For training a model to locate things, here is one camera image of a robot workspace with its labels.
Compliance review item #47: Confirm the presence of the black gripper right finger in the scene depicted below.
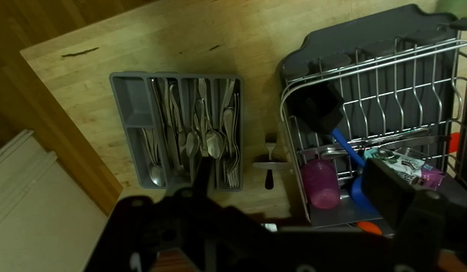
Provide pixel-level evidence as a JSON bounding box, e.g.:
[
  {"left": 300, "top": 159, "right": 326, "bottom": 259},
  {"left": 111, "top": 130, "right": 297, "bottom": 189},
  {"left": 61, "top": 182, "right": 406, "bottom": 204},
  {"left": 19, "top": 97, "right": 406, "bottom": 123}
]
[{"left": 361, "top": 157, "right": 448, "bottom": 245}]

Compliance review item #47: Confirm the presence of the dark grey drying mat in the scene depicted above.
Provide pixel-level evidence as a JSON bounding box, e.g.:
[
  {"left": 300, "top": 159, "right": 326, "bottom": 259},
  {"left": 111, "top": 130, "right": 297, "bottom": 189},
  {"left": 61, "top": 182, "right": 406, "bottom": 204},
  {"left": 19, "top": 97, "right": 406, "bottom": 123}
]
[{"left": 276, "top": 3, "right": 467, "bottom": 153}]

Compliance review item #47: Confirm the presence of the red square pad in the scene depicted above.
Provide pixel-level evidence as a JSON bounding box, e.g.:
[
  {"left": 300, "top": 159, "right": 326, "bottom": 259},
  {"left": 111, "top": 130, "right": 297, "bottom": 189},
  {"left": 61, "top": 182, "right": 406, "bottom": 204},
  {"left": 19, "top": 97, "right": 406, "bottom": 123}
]
[{"left": 447, "top": 132, "right": 463, "bottom": 156}]

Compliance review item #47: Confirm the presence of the white moulded door frame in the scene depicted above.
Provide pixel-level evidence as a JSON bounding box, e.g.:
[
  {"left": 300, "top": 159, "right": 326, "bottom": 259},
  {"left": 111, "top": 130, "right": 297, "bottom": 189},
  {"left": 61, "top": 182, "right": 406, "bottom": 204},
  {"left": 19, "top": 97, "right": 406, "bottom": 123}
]
[{"left": 0, "top": 129, "right": 108, "bottom": 272}]

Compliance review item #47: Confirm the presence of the metal wire drying rack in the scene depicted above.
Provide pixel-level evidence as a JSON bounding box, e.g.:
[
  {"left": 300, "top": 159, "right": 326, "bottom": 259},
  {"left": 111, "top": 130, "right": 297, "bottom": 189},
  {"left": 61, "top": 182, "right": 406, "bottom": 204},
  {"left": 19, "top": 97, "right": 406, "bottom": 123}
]
[{"left": 277, "top": 35, "right": 467, "bottom": 227}]

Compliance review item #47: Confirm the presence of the small orange object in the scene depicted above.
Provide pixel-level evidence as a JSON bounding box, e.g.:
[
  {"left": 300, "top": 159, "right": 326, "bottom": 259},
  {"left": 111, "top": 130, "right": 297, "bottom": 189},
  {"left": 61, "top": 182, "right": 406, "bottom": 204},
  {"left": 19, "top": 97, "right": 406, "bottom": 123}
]
[{"left": 354, "top": 219, "right": 385, "bottom": 238}]

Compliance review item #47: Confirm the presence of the purple and teal packet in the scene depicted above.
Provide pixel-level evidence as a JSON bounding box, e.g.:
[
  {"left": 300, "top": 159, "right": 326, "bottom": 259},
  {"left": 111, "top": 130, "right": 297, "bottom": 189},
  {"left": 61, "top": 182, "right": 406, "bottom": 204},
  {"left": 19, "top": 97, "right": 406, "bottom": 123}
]
[{"left": 365, "top": 148, "right": 445, "bottom": 189}]

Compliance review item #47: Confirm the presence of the grey plastic cutlery tray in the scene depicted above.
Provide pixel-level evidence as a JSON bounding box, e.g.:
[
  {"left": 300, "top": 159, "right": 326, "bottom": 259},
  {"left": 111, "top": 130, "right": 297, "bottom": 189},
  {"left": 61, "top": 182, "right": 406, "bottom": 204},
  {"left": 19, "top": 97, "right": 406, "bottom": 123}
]
[{"left": 108, "top": 71, "right": 244, "bottom": 192}]

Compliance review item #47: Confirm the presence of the wooden board with handle slot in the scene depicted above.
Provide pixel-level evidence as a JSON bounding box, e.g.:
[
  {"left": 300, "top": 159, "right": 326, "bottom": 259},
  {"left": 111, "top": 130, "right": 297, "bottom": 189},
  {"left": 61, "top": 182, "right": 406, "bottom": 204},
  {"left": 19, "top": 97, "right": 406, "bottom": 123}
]
[{"left": 250, "top": 132, "right": 286, "bottom": 194}]

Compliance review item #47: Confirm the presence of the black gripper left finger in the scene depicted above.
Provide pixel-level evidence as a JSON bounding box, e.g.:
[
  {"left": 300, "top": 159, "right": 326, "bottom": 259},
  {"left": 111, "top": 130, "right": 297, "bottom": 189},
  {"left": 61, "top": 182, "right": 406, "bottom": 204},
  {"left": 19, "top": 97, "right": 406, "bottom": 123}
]
[{"left": 190, "top": 156, "right": 214, "bottom": 200}]

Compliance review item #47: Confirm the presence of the pink plastic cup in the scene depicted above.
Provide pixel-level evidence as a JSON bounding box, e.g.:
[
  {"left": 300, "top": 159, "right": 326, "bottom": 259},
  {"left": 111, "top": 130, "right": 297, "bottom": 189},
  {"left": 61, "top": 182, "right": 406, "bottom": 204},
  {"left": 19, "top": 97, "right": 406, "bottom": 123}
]
[{"left": 299, "top": 157, "right": 342, "bottom": 212}]

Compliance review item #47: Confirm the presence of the silver spoon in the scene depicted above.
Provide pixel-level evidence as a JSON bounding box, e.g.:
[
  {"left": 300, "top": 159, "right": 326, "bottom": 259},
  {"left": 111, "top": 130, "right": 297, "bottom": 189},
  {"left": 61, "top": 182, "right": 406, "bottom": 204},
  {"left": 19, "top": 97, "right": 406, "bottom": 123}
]
[
  {"left": 197, "top": 79, "right": 226, "bottom": 159},
  {"left": 141, "top": 127, "right": 166, "bottom": 189},
  {"left": 221, "top": 80, "right": 241, "bottom": 189}
]

